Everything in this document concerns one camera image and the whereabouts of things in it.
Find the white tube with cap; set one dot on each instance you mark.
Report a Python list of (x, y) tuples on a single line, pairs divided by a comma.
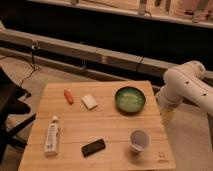
[(52, 138)]

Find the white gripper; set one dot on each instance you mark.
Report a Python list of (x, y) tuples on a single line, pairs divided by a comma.
[(166, 114)]

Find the black chair base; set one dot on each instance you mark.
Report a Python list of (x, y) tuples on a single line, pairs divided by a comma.
[(10, 93)]

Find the wooden table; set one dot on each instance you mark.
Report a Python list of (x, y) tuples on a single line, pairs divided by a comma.
[(79, 126)]

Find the green ceramic bowl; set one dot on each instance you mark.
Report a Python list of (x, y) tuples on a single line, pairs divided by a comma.
[(129, 99)]

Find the white sponge block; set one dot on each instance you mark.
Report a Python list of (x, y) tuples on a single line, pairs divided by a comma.
[(89, 101)]

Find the black smartphone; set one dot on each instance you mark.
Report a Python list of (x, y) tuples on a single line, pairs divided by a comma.
[(93, 147)]

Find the orange carrot toy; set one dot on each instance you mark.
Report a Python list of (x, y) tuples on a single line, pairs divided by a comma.
[(68, 97)]

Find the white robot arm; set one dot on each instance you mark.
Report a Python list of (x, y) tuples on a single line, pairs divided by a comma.
[(184, 81)]

